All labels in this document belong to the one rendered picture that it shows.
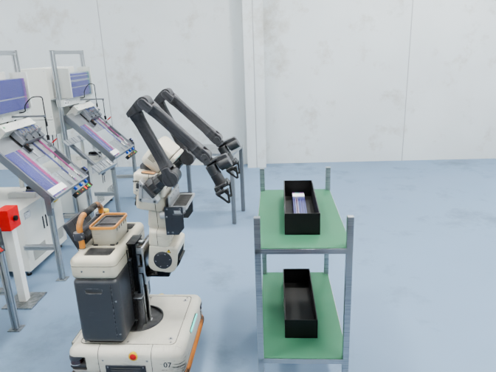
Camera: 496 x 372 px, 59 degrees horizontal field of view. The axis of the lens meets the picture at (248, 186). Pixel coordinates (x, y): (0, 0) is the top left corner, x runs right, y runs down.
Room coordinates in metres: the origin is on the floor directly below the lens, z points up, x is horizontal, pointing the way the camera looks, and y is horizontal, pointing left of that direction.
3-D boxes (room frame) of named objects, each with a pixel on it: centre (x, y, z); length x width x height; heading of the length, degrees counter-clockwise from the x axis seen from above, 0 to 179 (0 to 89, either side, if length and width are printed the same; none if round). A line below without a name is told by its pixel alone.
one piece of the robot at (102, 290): (2.36, 0.78, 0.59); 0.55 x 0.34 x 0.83; 175
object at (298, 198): (2.28, -0.28, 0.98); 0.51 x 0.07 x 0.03; 175
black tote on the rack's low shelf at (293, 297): (2.29, -0.27, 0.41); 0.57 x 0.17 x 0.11; 176
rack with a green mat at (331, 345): (2.29, -0.27, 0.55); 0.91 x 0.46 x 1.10; 176
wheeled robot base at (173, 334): (2.36, 0.69, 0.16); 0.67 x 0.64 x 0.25; 85
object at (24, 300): (3.07, 1.79, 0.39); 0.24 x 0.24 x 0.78; 86
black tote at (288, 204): (2.28, -0.28, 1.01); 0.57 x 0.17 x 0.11; 175
